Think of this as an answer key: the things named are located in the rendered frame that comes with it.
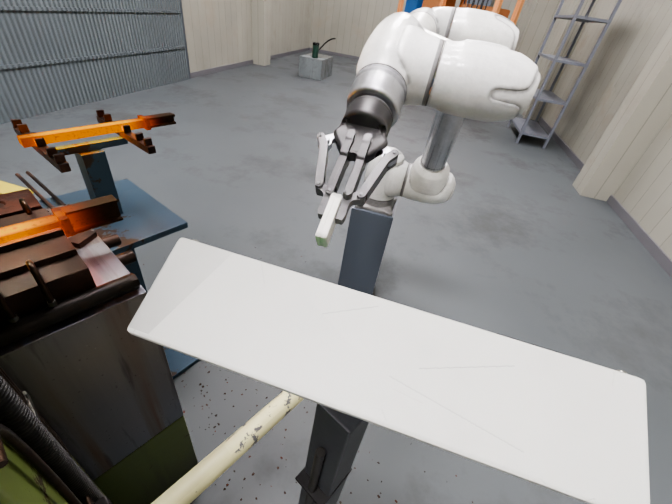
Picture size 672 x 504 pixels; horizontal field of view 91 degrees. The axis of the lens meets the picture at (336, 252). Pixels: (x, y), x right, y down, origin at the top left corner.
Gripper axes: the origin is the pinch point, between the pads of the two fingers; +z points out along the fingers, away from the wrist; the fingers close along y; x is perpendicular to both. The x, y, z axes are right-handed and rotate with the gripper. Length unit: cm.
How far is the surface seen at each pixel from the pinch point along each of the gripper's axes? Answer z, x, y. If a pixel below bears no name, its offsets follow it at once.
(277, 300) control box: 15.9, 16.5, -2.3
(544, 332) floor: -49, -158, -106
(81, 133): -20, -28, 80
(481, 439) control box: 20.1, 16.5, -17.4
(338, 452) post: 25.1, 4.2, -9.6
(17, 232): 14, -6, 48
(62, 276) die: 18.0, -6.5, 37.0
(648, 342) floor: -65, -167, -169
